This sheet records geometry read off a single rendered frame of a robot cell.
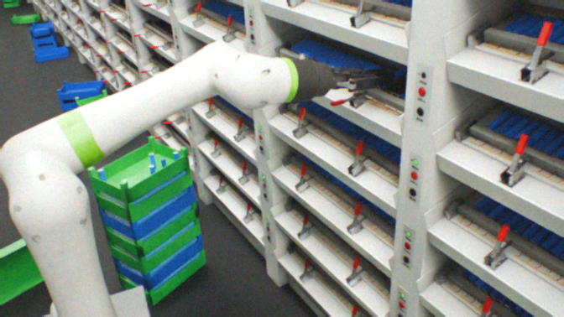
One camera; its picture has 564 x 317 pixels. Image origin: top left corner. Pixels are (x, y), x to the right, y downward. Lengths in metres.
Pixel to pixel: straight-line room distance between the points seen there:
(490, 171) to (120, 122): 0.71
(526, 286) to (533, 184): 0.20
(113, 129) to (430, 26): 0.63
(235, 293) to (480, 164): 1.28
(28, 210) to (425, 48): 0.75
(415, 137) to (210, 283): 1.26
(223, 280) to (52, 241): 1.30
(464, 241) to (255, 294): 1.09
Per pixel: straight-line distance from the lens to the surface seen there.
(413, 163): 1.12
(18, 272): 2.38
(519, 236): 1.12
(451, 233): 1.16
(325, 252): 1.68
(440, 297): 1.29
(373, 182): 1.30
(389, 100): 1.20
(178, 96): 1.06
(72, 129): 1.02
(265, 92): 0.98
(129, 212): 1.81
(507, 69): 0.94
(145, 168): 1.98
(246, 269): 2.16
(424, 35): 1.02
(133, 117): 1.04
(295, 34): 1.61
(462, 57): 0.99
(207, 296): 2.07
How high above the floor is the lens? 1.43
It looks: 30 degrees down
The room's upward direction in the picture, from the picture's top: 4 degrees counter-clockwise
